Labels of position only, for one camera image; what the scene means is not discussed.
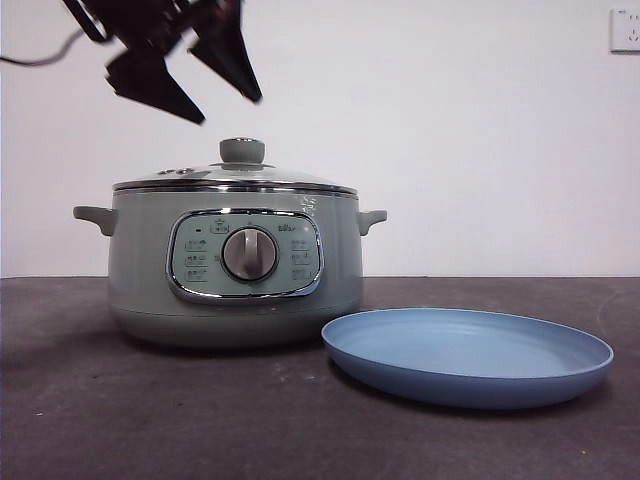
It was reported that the white wall socket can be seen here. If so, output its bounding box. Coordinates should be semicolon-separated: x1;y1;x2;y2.
609;8;640;54

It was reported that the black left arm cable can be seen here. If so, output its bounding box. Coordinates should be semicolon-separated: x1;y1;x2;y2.
0;19;101;66

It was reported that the pale green electric steamer pot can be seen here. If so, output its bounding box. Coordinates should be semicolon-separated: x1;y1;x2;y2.
72;189;389;349

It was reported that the blue round plate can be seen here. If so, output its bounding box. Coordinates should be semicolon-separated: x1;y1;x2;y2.
320;308;615;411

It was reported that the glass lid with green knob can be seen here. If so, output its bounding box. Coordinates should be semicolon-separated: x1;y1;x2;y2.
111;136;359;194

